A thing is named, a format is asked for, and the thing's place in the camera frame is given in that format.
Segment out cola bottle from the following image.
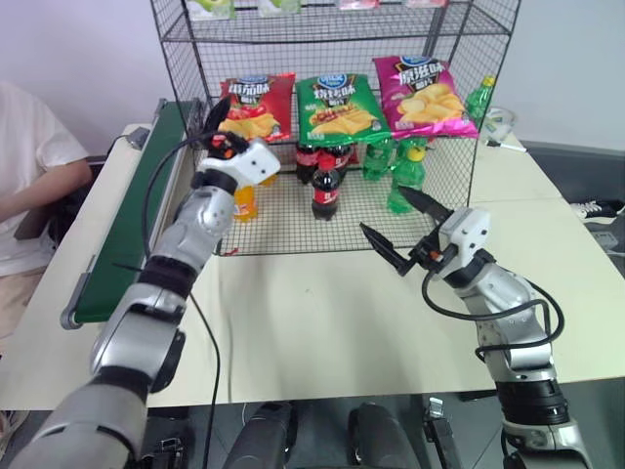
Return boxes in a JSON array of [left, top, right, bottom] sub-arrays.
[[295, 141, 321, 187], [328, 143, 358, 185], [310, 156, 342, 223]]

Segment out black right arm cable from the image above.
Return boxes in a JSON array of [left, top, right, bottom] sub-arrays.
[[421, 270, 566, 363]]

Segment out green and white snack package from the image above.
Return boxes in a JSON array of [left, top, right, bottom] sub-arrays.
[[258, 0, 302, 17]]

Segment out black wire rack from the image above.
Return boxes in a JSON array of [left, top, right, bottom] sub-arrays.
[[148, 0, 522, 257]]

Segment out green belt conveyor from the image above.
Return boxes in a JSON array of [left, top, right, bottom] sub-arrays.
[[60, 99, 206, 330]]

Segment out black metal bracket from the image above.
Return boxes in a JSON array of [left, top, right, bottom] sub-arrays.
[[423, 397, 463, 469]]

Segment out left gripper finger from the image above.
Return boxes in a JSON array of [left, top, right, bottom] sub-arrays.
[[200, 103, 224, 136], [213, 97, 236, 135]]

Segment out magenta chip bag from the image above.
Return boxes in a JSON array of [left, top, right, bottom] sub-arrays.
[[372, 55, 480, 142]]

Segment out green soda bottle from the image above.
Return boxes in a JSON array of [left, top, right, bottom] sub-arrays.
[[463, 74, 499, 126], [386, 138, 431, 216], [362, 139, 396, 183]]

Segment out white marker pen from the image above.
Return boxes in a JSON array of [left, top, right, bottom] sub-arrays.
[[484, 139, 529, 154]]

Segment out orange soda bottle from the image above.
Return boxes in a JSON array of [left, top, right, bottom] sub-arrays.
[[232, 183, 261, 224]]

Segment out dark rounded shape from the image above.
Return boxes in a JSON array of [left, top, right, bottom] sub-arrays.
[[228, 400, 300, 469], [346, 401, 422, 469]]

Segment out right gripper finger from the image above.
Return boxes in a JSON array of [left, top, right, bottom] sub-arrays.
[[399, 186, 455, 227], [359, 222, 417, 278]]

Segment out red chip bag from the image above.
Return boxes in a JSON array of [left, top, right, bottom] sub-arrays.
[[218, 71, 297, 144]]

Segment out brown flat phone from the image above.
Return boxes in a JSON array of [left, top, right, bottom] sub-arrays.
[[14, 206, 53, 241]]

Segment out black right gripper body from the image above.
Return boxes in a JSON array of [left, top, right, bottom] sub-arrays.
[[407, 229, 459, 278]]

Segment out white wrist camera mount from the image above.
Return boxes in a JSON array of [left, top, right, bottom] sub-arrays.
[[194, 138, 283, 190], [436, 206, 492, 280]]

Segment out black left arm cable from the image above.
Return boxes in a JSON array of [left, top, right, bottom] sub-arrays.
[[141, 134, 221, 469]]

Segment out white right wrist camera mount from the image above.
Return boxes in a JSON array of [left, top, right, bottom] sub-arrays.
[[436, 206, 492, 280]]

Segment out person in white shirt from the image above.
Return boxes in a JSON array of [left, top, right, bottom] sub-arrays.
[[0, 80, 95, 341]]

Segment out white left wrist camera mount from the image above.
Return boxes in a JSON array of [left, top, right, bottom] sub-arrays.
[[194, 138, 283, 190]]

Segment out grey conveyor control box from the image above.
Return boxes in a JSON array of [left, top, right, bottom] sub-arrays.
[[125, 126, 153, 149]]

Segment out green chip bag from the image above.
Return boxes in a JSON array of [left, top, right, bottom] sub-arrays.
[[294, 72, 393, 147]]

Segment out black and white sneaker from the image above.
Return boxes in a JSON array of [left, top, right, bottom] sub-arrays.
[[570, 198, 624, 222]]

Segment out clear plastic container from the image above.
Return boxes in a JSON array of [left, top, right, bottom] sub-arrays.
[[480, 106, 520, 144]]

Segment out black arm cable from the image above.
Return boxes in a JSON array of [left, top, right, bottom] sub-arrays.
[[141, 134, 221, 469], [421, 270, 566, 363]]

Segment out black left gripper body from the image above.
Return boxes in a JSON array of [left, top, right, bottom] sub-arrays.
[[201, 129, 251, 161]]

